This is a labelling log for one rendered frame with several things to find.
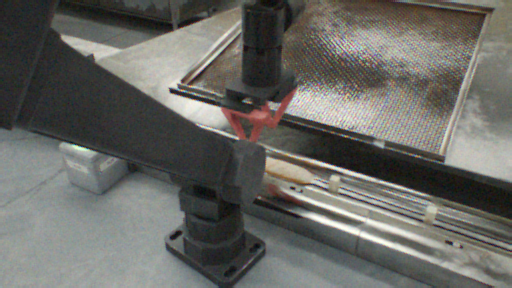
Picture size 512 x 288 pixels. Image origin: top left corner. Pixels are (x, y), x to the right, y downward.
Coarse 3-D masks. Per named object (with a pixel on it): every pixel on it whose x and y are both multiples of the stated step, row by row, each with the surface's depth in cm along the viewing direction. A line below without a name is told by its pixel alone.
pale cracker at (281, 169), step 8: (272, 160) 72; (272, 168) 70; (280, 168) 70; (288, 168) 70; (296, 168) 70; (280, 176) 69; (288, 176) 69; (296, 176) 69; (304, 176) 69; (312, 176) 69
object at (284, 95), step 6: (288, 84) 64; (294, 84) 66; (282, 90) 62; (288, 90) 64; (294, 90) 66; (276, 96) 62; (282, 96) 63; (288, 96) 67; (276, 102) 62; (282, 102) 68; (288, 102) 68; (264, 108) 70; (282, 108) 68; (276, 114) 69; (282, 114) 69; (270, 120) 70; (276, 120) 70; (270, 126) 71
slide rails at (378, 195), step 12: (312, 168) 72; (324, 180) 69; (348, 180) 69; (324, 192) 67; (360, 192) 67; (372, 192) 67; (384, 192) 67; (360, 204) 65; (396, 204) 65; (408, 204) 65; (420, 204) 65; (396, 216) 63; (444, 216) 63; (456, 216) 63; (432, 228) 61; (468, 228) 61; (480, 228) 61; (492, 228) 61; (468, 240) 59; (504, 240) 59; (504, 252) 57
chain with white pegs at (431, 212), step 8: (336, 176) 67; (312, 184) 70; (336, 184) 66; (336, 192) 67; (360, 200) 67; (384, 208) 65; (432, 208) 61; (408, 216) 64; (424, 216) 61; (432, 216) 61; (432, 224) 61; (456, 232) 62; (480, 240) 60; (504, 248) 59
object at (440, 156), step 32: (320, 0) 109; (352, 0) 107; (384, 0) 106; (416, 0) 104; (384, 32) 96; (448, 32) 93; (480, 32) 92; (224, 64) 92; (288, 64) 90; (384, 64) 87; (448, 64) 85; (224, 96) 82; (320, 128) 75; (384, 128) 73; (416, 128) 73; (448, 128) 72
